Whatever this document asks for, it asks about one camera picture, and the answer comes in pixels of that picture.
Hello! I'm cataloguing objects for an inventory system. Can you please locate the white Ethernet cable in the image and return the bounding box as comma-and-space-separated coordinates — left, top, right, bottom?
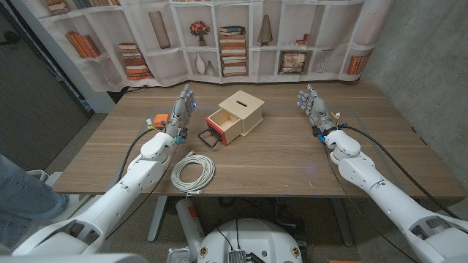
170, 150, 216, 197

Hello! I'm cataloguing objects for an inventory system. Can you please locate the wooden box with slot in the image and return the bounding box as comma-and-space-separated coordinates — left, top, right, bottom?
218, 90, 265, 137

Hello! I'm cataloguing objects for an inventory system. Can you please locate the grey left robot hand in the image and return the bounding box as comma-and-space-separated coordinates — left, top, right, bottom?
165, 83, 197, 140

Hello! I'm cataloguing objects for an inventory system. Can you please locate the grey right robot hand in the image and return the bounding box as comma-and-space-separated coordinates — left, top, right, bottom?
296, 83, 338, 137

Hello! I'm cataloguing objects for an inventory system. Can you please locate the white table leg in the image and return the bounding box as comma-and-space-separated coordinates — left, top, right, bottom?
147, 196, 168, 243

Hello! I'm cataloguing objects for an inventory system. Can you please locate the white robot torso base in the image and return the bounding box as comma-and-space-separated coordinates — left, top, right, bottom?
197, 218, 303, 263

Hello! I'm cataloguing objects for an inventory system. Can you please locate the grey table leg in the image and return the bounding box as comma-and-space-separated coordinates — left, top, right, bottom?
331, 197, 355, 248

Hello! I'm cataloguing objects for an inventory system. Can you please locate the red-front wooden drawer, black handle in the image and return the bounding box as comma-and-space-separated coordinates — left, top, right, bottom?
197, 107, 244, 149

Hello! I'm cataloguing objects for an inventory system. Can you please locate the printed bookshelf backdrop cloth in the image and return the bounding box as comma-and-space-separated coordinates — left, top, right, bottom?
21, 0, 396, 93

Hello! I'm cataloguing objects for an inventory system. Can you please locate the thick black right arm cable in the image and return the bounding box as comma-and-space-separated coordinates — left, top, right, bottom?
338, 123, 460, 220

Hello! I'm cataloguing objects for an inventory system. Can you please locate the orange block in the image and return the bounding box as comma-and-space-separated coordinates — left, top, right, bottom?
153, 113, 170, 129

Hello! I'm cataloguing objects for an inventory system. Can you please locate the white cylinder with orange label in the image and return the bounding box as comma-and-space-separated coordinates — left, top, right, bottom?
175, 197, 205, 256

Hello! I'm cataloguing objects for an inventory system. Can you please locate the person's leg in blue jeans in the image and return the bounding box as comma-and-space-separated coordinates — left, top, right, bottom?
0, 153, 70, 253

